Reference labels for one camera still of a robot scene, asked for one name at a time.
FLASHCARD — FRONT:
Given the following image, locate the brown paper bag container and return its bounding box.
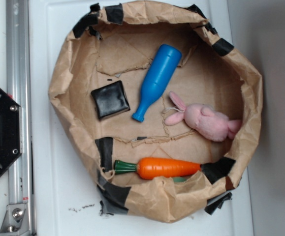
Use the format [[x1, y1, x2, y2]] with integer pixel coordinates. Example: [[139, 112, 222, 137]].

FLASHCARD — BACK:
[[48, 0, 263, 222]]

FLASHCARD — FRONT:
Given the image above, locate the pink plush bunny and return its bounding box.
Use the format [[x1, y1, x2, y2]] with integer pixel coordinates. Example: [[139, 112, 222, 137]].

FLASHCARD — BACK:
[[164, 91, 242, 142]]

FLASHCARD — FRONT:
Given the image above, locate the aluminium extrusion rail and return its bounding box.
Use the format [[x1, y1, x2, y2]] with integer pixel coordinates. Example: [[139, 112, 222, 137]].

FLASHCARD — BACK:
[[6, 0, 36, 236]]

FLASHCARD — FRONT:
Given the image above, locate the green object under carrot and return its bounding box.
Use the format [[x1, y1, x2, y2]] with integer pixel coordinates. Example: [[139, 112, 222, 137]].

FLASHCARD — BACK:
[[172, 177, 187, 183]]

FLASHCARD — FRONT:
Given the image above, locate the black box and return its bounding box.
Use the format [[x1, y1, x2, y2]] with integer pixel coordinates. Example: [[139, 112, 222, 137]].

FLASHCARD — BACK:
[[91, 81, 130, 120]]

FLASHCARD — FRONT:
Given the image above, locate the orange toy carrot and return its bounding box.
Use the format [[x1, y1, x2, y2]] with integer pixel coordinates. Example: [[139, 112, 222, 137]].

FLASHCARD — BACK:
[[114, 157, 201, 180]]

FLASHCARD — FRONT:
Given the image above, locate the blue plastic bottle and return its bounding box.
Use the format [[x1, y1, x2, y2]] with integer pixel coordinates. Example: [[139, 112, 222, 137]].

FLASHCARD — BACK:
[[132, 44, 182, 122]]

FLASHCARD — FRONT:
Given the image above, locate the metal corner bracket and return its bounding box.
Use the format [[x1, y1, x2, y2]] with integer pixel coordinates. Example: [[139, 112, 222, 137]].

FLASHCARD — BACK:
[[0, 203, 31, 236]]

